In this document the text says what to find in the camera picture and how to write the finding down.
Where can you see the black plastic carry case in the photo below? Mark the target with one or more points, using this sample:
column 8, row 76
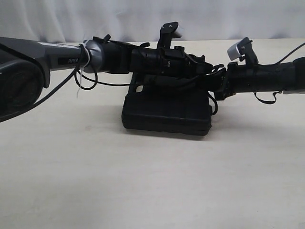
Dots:
column 184, row 111

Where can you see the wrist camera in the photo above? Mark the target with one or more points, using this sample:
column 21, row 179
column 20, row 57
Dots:
column 243, row 50
column 168, row 31

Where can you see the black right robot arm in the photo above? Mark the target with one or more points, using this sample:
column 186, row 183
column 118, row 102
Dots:
column 287, row 78

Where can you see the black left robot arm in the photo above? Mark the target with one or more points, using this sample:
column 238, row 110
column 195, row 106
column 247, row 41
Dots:
column 26, row 66

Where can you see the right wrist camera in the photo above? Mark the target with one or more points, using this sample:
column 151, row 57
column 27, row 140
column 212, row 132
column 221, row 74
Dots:
column 243, row 50

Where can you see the white zip tie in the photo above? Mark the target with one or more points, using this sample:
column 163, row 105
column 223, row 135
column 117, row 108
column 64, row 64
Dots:
column 84, row 45

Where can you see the white backdrop curtain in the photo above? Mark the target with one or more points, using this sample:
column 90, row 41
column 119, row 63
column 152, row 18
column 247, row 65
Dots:
column 140, row 20

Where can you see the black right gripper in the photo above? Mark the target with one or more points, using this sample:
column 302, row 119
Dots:
column 229, row 81

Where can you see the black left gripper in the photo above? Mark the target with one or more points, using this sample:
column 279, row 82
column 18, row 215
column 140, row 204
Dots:
column 162, row 64

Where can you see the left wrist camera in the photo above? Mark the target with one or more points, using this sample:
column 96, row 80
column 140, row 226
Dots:
column 168, row 31

